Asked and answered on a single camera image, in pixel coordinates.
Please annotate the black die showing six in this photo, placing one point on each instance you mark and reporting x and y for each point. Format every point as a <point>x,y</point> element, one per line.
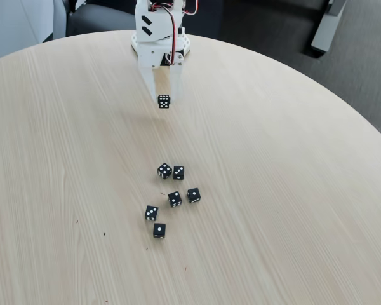
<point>164,101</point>

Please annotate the grey metal table leg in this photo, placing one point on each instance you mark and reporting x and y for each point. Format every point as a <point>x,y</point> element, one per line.
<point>327,28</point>

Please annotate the black die showing one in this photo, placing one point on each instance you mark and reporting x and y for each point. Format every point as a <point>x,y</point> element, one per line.
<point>159,230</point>
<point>193,195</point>

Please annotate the black die showing three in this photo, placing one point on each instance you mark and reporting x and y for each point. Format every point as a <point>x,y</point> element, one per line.
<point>178,173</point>
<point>151,213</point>

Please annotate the black die showing two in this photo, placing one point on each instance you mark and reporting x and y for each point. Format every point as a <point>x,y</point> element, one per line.
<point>174,199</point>

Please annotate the grey fabric chair seat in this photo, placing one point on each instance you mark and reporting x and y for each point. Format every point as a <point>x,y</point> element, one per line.
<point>101,20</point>

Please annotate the pale white cabinet panel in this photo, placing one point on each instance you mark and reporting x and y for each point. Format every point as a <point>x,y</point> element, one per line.
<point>16,28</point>

